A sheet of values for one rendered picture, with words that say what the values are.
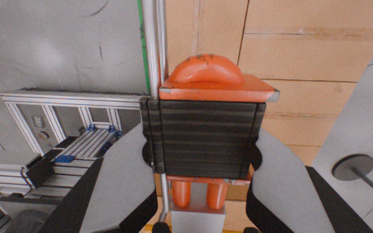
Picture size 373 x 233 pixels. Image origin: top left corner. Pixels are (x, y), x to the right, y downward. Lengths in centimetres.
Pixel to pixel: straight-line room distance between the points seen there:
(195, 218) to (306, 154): 109
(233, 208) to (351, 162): 207
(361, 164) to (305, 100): 162
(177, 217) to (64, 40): 163
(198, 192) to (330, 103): 97
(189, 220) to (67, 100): 146
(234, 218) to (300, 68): 73
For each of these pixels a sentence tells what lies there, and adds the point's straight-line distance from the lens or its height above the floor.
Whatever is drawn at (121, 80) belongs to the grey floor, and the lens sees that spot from 151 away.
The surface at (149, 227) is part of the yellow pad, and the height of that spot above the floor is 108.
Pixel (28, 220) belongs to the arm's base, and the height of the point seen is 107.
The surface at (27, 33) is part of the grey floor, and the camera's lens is 191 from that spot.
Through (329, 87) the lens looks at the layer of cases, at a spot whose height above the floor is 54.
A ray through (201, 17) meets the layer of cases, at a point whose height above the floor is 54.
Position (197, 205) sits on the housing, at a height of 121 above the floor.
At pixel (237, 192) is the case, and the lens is 47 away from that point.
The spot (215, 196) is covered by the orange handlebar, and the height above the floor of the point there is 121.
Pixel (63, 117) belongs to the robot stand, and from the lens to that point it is 173.
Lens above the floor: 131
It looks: 62 degrees down
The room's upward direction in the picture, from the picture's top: 173 degrees counter-clockwise
